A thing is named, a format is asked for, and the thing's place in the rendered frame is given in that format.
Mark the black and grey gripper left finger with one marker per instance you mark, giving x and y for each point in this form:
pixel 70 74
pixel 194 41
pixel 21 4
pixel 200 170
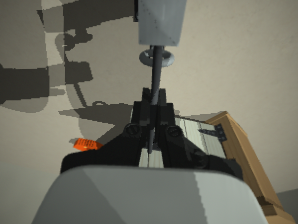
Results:
pixel 123 150

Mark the orange spirit level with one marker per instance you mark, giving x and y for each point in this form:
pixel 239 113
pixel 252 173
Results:
pixel 81 144

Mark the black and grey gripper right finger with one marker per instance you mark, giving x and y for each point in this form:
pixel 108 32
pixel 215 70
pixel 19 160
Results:
pixel 178 151

